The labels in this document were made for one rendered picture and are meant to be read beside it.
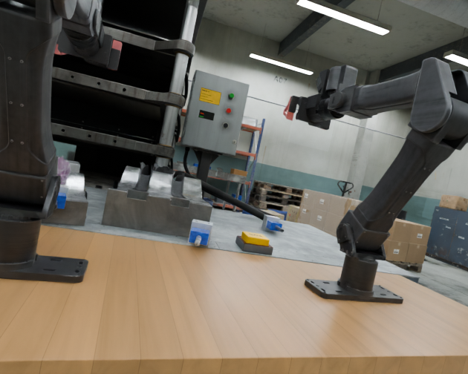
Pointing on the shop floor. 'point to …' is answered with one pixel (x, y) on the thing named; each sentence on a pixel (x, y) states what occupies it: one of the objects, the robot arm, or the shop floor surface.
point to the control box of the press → (212, 119)
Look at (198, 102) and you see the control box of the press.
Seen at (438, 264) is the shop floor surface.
